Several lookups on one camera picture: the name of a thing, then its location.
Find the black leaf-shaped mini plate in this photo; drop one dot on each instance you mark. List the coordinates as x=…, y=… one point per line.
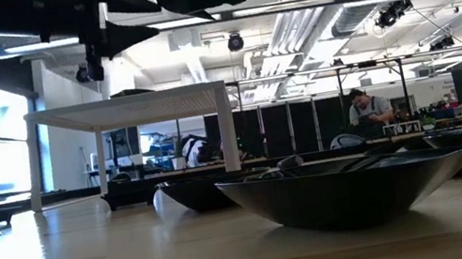
x=131, y=92
x=205, y=197
x=398, y=147
x=343, y=200

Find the black ceiling spotlight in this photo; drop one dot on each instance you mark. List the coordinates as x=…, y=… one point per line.
x=235, y=42
x=81, y=74

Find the white perforated metal shelf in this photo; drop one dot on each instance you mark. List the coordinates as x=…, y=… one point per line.
x=137, y=110

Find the white pot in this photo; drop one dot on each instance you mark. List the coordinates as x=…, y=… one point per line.
x=178, y=162

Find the black room divider panels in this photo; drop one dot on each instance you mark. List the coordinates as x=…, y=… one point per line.
x=279, y=130

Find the person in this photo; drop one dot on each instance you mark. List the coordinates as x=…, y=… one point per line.
x=368, y=112

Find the black white office chair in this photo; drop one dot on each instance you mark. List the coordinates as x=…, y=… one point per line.
x=346, y=140

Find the small green plant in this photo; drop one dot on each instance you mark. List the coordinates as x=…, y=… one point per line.
x=427, y=121

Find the silver ventilation duct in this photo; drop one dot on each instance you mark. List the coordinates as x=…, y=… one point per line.
x=354, y=17

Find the black ceiling camera cluster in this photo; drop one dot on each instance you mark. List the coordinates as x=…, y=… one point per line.
x=392, y=13

